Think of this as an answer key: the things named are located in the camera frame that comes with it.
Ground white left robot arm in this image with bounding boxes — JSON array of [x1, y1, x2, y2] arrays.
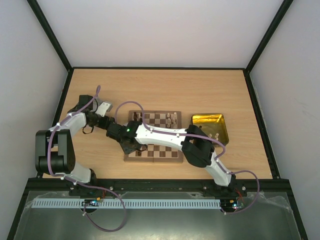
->
[[35, 95, 113, 185]]

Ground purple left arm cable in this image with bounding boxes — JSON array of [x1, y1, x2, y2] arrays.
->
[[46, 84, 128, 232]]

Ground gold metal tin tray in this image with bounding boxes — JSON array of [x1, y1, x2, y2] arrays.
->
[[191, 113, 229, 146]]

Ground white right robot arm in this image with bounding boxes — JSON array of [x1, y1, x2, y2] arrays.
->
[[106, 120, 236, 196]]

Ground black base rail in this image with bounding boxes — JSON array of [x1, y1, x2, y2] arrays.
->
[[24, 177, 292, 198]]

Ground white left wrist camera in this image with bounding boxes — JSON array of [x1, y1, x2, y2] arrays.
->
[[95, 101, 113, 117]]

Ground wooden chess board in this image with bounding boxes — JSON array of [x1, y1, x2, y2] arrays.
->
[[123, 110, 183, 163]]

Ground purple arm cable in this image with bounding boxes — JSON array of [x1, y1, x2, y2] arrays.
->
[[114, 100, 261, 216], [46, 84, 128, 232]]

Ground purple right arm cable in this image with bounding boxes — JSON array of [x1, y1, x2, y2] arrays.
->
[[114, 100, 261, 216]]

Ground slotted white cable duct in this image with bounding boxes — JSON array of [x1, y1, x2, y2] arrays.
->
[[31, 198, 221, 210]]

